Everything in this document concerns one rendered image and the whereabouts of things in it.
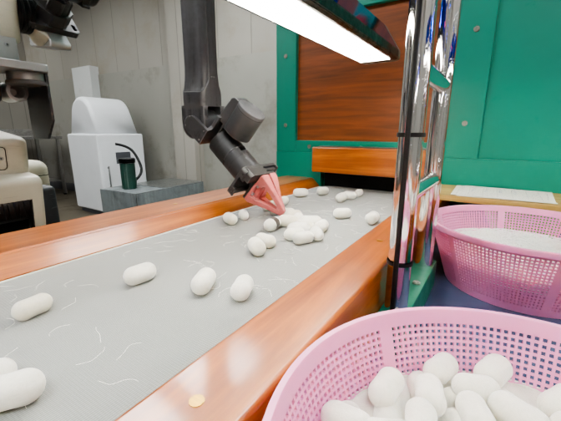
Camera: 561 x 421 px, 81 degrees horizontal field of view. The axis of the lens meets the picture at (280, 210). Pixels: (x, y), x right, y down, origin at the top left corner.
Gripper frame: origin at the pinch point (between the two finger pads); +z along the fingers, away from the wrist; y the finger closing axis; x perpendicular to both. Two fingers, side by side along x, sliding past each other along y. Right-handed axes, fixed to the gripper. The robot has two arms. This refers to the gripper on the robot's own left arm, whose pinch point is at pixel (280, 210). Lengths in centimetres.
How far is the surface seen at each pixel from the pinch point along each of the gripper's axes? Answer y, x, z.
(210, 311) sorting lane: -31.2, -7.7, 11.1
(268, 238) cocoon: -14.9, -5.4, 6.0
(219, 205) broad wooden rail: -3.6, 8.1, -9.6
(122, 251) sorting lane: -27.1, 6.5, -5.2
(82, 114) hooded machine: 130, 199, -277
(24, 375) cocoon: -45.1, -8.4, 8.7
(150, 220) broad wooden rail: -19.2, 7.8, -10.0
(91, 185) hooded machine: 126, 252, -223
